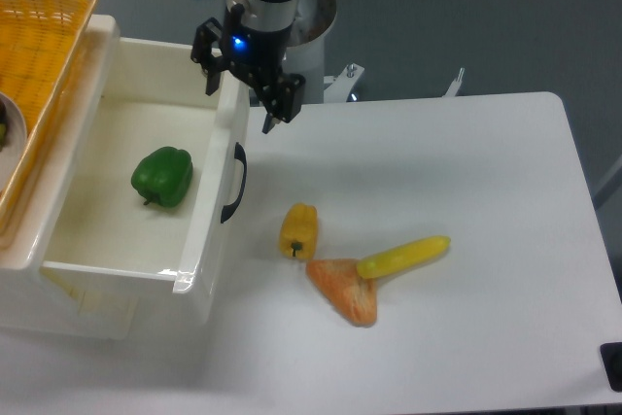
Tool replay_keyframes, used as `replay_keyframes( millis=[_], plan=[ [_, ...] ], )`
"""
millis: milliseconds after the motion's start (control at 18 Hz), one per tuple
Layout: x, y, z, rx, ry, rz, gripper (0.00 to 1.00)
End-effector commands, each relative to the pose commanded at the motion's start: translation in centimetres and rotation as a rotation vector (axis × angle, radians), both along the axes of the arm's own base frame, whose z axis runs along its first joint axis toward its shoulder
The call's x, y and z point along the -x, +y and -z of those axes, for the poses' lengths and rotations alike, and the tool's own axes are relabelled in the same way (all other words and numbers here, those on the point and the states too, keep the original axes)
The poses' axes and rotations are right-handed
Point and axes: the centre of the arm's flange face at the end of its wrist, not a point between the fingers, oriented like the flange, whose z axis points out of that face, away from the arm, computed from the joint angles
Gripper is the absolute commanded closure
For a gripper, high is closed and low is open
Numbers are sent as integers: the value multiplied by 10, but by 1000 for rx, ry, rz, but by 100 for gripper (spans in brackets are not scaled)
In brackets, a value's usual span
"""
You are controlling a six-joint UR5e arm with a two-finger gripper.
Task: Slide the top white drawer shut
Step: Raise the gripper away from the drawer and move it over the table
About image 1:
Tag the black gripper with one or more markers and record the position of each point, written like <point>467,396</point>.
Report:
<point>255,58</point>

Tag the white drawer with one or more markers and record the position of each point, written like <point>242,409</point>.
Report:
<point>166,259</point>

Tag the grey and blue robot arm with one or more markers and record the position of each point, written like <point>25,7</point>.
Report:
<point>250,43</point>

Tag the white drawer cabinet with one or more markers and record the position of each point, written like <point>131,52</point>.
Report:
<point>33,297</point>

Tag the green bell pepper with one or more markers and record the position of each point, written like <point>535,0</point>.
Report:
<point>163,177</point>

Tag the yellow bell pepper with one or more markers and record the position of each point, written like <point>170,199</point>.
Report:
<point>299,232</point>

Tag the yellow woven basket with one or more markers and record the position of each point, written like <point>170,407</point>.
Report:
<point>39,41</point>

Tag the yellow corn cob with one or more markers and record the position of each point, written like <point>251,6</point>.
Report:
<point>402,257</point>

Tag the white plate with food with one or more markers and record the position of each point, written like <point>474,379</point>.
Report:
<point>13,138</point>

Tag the black corner clamp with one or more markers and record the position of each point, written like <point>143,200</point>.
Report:
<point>611,354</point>

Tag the black top drawer handle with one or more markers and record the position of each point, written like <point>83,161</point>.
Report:
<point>239,182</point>

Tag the white table frame bracket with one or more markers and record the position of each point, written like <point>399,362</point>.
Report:
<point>342,87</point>

